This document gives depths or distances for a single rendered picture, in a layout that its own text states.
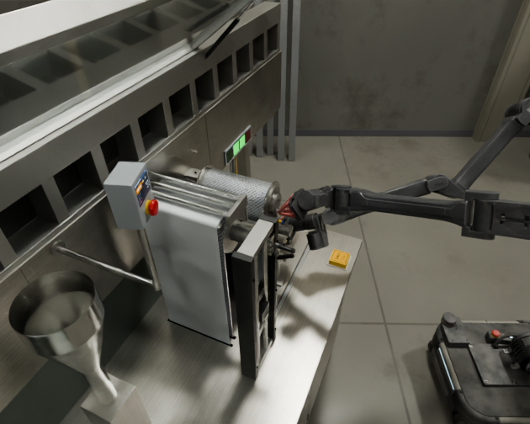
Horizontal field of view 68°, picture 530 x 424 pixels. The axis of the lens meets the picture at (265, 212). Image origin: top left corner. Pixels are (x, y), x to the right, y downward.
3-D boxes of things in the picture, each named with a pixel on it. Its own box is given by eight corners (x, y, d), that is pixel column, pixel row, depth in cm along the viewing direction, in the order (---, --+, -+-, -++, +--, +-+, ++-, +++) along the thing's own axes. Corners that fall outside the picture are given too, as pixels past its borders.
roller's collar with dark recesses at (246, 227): (249, 251, 108) (248, 234, 104) (230, 245, 110) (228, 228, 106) (258, 235, 113) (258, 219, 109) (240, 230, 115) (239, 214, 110)
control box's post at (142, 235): (158, 290, 85) (138, 220, 72) (151, 288, 85) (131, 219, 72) (162, 284, 86) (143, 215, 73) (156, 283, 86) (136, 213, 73)
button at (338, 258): (345, 269, 156) (346, 265, 154) (328, 263, 158) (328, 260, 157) (349, 257, 161) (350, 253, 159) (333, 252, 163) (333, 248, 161)
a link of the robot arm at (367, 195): (497, 237, 92) (502, 191, 90) (490, 241, 88) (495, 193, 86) (341, 214, 122) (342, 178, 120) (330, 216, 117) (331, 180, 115)
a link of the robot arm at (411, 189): (431, 173, 143) (445, 172, 132) (437, 188, 143) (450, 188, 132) (319, 210, 144) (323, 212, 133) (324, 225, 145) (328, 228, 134)
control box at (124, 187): (152, 231, 70) (140, 186, 63) (117, 229, 70) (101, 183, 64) (164, 206, 75) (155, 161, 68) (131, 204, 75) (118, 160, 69)
